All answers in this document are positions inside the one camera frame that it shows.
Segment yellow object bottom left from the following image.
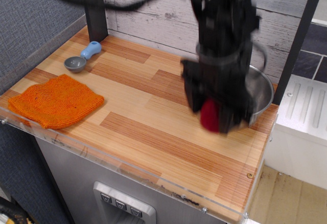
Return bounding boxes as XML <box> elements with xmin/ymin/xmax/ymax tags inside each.
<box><xmin>1</xmin><ymin>214</ymin><xmax>29</xmax><ymax>224</ymax></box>

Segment orange knitted cloth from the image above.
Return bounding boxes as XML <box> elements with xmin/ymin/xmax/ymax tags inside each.
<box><xmin>8</xmin><ymin>74</ymin><xmax>104</xmax><ymax>129</ymax></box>

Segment clear acrylic edge guard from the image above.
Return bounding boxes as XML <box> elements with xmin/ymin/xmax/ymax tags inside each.
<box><xmin>0</xmin><ymin>106</ymin><xmax>250</xmax><ymax>221</ymax></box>

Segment black left frame post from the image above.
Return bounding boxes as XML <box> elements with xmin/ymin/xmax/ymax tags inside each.
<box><xmin>84</xmin><ymin>0</ymin><xmax>108</xmax><ymax>42</ymax></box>

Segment black right frame post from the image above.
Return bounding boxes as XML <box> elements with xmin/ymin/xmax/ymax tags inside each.
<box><xmin>273</xmin><ymin>0</ymin><xmax>319</xmax><ymax>105</ymax></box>

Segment white toy sink unit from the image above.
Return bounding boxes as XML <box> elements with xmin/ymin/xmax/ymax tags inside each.
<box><xmin>265</xmin><ymin>75</ymin><xmax>326</xmax><ymax>189</ymax></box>

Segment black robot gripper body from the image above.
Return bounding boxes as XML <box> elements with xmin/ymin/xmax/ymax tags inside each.
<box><xmin>180</xmin><ymin>52</ymin><xmax>256</xmax><ymax>122</ymax></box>

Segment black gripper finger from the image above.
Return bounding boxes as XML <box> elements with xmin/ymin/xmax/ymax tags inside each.
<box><xmin>218</xmin><ymin>105</ymin><xmax>252</xmax><ymax>134</ymax></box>
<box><xmin>184</xmin><ymin>77</ymin><xmax>209</xmax><ymax>113</ymax></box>

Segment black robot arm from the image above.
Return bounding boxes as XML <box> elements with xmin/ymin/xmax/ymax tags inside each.
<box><xmin>181</xmin><ymin>0</ymin><xmax>260</xmax><ymax>133</ymax></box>

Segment silver toy fridge cabinet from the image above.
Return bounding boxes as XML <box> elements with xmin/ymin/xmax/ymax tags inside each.
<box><xmin>36</xmin><ymin>139</ymin><xmax>222</xmax><ymax>223</ymax></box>

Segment grey scoop blue handle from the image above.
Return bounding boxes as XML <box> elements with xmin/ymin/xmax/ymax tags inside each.
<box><xmin>64</xmin><ymin>41</ymin><xmax>102</xmax><ymax>73</ymax></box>

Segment black frame post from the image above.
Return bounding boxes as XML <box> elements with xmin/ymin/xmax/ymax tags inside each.
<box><xmin>273</xmin><ymin>0</ymin><xmax>319</xmax><ymax>105</ymax></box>
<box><xmin>84</xmin><ymin>0</ymin><xmax>108</xmax><ymax>42</ymax></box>

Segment stainless steel bowl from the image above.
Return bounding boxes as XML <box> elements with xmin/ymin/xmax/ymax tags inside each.
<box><xmin>245</xmin><ymin>65</ymin><xmax>274</xmax><ymax>126</ymax></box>

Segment red egg-shaped object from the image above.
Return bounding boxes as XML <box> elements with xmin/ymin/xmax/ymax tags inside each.
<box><xmin>200</xmin><ymin>99</ymin><xmax>220</xmax><ymax>132</ymax></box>

